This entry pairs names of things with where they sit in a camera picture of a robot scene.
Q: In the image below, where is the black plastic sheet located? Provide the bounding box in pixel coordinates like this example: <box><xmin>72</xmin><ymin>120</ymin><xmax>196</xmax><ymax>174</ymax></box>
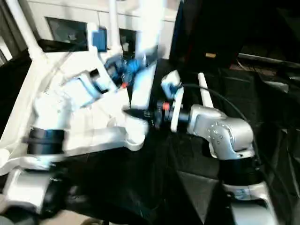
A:
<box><xmin>0</xmin><ymin>44</ymin><xmax>300</xmax><ymax>225</ymax></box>

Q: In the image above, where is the grey curtain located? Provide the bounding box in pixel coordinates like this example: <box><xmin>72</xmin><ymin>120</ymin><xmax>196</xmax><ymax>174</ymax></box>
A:
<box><xmin>0</xmin><ymin>0</ymin><xmax>31</xmax><ymax>62</ymax></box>

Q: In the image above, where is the white glass-door cabinet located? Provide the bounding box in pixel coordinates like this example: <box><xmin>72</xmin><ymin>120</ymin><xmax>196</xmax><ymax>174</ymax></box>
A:
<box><xmin>27</xmin><ymin>0</ymin><xmax>179</xmax><ymax>60</ymax></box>

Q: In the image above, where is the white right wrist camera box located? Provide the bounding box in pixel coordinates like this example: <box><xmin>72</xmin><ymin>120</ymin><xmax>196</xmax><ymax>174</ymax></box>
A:
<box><xmin>160</xmin><ymin>69</ymin><xmax>185</xmax><ymax>133</ymax></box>

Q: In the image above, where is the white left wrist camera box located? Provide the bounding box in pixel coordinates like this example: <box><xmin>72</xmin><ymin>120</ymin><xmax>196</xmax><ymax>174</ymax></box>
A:
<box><xmin>87</xmin><ymin>22</ymin><xmax>118</xmax><ymax>95</ymax></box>

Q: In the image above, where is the black backdrop cloth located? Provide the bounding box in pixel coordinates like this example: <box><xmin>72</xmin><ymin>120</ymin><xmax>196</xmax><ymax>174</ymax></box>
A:
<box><xmin>169</xmin><ymin>0</ymin><xmax>300</xmax><ymax>71</ymax></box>

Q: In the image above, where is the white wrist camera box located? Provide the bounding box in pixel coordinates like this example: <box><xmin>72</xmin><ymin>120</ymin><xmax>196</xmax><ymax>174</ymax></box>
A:
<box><xmin>160</xmin><ymin>69</ymin><xmax>185</xmax><ymax>133</ymax></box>
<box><xmin>87</xmin><ymin>22</ymin><xmax>118</xmax><ymax>95</ymax></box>

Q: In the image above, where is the white plastic table top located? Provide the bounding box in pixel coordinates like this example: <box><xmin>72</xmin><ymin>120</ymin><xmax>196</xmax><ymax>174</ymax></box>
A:
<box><xmin>0</xmin><ymin>48</ymin><xmax>158</xmax><ymax>177</ymax></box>

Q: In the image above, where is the white plastic table leg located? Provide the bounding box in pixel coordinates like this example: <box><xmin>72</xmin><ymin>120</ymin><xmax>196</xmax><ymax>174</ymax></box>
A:
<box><xmin>197</xmin><ymin>72</ymin><xmax>215</xmax><ymax>110</ymax></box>
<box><xmin>6</xmin><ymin>0</ymin><xmax>45</xmax><ymax>60</ymax></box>
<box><xmin>108</xmin><ymin>0</ymin><xmax>123</xmax><ymax>55</ymax></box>
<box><xmin>125</xmin><ymin>0</ymin><xmax>168</xmax><ymax>142</ymax></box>

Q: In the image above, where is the metal rod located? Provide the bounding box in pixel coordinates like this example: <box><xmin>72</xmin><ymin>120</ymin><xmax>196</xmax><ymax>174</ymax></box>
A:
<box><xmin>237</xmin><ymin>53</ymin><xmax>300</xmax><ymax>68</ymax></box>

